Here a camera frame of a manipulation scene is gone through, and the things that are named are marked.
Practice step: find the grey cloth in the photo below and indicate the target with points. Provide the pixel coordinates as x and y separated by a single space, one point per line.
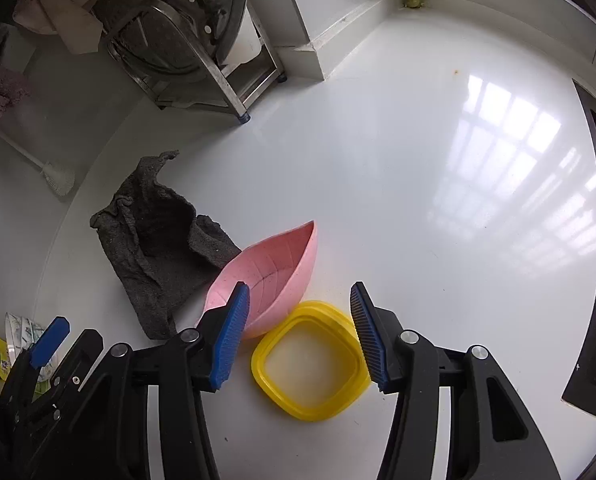
153 250

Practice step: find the steel dish rack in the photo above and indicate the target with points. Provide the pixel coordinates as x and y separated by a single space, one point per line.
228 90

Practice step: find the white cutting board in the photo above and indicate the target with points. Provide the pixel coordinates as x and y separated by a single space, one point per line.
245 40

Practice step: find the pink leaf-shaped dish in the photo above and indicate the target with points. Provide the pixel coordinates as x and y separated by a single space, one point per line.
273 275

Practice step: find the stack of white patterned bowls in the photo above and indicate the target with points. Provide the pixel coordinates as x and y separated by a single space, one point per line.
20 332

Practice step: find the steel pot lid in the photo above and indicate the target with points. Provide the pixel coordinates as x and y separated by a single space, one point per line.
153 45

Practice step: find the beige cloth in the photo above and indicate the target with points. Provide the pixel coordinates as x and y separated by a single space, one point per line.
58 15

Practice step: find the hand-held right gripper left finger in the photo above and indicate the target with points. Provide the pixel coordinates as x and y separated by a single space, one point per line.
230 340

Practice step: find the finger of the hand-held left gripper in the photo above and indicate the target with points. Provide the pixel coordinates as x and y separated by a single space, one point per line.
80 355
50 340

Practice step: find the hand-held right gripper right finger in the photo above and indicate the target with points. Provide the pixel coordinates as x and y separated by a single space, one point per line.
370 345

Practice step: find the white bottle brush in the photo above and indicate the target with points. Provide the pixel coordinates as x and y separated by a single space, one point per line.
58 177

